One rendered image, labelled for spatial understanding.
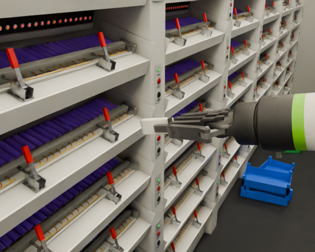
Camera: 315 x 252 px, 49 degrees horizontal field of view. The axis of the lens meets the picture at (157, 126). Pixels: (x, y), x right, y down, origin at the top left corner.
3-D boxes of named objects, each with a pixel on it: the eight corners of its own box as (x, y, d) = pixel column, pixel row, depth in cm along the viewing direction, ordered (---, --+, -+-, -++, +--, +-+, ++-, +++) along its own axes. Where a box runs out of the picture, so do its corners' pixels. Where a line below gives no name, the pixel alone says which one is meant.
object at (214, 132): (237, 132, 61) (229, 143, 57) (209, 132, 64) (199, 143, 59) (236, 119, 60) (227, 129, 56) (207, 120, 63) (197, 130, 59)
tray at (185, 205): (211, 186, 188) (221, 166, 182) (160, 258, 139) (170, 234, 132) (179, 167, 194) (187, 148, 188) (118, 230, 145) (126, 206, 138)
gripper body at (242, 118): (257, 153, 57) (204, 152, 62) (267, 135, 64) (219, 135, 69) (252, 109, 55) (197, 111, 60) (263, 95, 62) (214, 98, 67)
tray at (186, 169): (214, 154, 181) (223, 132, 174) (160, 218, 131) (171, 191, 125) (180, 136, 187) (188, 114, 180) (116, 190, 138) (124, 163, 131)
